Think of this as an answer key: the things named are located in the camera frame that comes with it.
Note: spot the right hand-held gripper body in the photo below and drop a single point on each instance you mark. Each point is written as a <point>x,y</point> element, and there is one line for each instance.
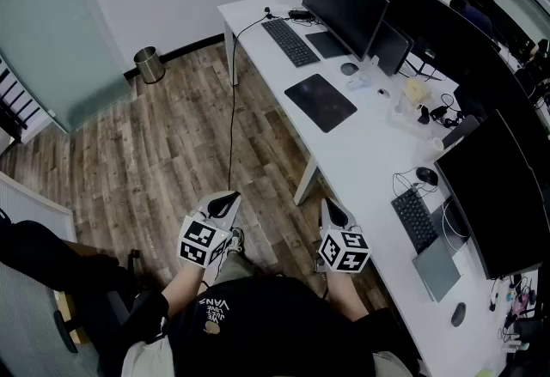
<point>344,251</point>

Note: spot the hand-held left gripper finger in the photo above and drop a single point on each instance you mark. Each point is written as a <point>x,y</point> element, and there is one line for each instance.
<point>234,210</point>
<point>211,197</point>

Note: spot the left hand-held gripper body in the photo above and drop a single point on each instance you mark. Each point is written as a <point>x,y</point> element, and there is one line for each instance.
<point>202,242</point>

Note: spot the person's right forearm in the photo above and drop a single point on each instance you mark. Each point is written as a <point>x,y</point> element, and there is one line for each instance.
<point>346,296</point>

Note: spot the person's left forearm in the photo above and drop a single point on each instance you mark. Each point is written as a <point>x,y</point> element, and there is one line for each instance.
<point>182,287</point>

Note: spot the black mouse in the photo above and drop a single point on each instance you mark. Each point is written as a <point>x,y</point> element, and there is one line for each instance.
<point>427,175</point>

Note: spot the black mouse desk edge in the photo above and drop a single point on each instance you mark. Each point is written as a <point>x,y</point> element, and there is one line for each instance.
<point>458,314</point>

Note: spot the round grey mouse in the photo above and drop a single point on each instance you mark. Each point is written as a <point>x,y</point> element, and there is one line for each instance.
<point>349,68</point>

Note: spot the person's grey sneaker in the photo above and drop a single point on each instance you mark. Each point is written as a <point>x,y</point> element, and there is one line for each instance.
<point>235,240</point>

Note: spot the person's olive trouser leg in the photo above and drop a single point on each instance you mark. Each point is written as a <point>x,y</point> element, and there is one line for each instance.
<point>234,268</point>

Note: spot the compact black keyboard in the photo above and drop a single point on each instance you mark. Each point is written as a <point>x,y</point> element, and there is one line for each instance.
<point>414,220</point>

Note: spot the closed grey laptop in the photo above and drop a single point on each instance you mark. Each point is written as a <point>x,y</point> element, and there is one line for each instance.
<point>437,272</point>

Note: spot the person's black shirt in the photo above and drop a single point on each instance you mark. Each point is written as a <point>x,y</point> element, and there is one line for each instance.
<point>266,332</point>

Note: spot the white cup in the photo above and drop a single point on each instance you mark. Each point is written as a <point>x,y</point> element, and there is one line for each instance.
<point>438,144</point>

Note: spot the small white round device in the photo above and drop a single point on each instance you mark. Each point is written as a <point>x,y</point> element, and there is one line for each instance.
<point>383,92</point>

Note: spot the clear plastic packaging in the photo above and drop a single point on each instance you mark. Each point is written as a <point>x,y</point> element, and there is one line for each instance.
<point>360,81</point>

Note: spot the metal trash can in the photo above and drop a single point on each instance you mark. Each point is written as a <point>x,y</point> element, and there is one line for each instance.
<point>149,66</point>

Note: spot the grey tablet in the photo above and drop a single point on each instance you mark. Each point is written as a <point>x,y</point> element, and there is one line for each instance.
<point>462,130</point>

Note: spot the curved black monitor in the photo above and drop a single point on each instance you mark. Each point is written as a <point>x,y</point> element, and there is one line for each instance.
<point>494,195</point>

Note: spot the black office chair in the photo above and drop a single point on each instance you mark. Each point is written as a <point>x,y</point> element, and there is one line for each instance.
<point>51,255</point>

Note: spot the white cabinet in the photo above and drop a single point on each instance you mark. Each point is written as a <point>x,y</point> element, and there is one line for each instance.
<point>38,208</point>

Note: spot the long black keyboard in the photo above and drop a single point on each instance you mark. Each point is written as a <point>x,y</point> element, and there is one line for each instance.
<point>291,42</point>

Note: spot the dark standing laptop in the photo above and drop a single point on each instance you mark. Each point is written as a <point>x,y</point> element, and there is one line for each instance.
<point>392,50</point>

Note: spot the row of black monitor backs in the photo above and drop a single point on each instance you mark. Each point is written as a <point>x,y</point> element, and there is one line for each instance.
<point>464,66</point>

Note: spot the black power adapter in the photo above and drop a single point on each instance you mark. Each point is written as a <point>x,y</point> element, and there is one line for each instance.
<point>300,14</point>

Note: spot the large black monitor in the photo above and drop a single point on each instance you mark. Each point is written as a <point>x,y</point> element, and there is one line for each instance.
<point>344,6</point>

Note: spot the black rack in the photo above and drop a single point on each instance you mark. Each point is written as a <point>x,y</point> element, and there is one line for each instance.
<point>15,100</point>

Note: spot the frosted glass partition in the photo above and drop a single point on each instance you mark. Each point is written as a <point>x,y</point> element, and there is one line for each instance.
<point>56,32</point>

